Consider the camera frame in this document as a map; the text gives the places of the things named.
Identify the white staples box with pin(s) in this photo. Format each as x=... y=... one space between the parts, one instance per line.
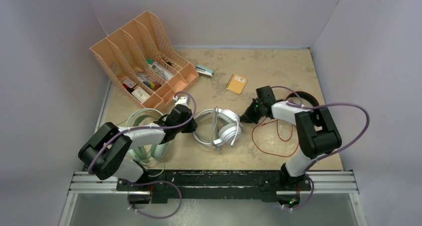
x=140 y=94

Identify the red black headphones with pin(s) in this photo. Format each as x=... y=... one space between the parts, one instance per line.
x=304 y=96

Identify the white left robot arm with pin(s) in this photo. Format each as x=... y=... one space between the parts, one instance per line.
x=105 y=152

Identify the light blue stapler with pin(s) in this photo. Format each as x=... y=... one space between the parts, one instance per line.
x=204 y=71

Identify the white over-ear headphones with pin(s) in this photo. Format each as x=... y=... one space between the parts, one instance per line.
x=225 y=127

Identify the clear plastic ruler pouch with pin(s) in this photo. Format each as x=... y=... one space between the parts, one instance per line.
x=161 y=71

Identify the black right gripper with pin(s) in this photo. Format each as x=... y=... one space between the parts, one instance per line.
x=248 y=116

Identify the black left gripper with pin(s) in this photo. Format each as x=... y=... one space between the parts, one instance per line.
x=192 y=126

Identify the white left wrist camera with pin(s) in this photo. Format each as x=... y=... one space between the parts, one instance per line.
x=181 y=101

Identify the colourful marker set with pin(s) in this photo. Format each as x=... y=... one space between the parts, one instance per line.
x=152 y=85

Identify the mint green headphones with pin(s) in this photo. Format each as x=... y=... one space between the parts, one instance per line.
x=139 y=154

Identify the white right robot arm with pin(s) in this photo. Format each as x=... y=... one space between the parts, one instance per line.
x=316 y=131

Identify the red white small box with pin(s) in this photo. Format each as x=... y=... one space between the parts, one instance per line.
x=129 y=83

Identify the peach plastic file organizer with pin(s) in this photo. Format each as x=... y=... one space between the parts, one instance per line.
x=127 y=53

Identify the yellow spiral notebook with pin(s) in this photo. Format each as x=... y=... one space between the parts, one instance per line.
x=236 y=83

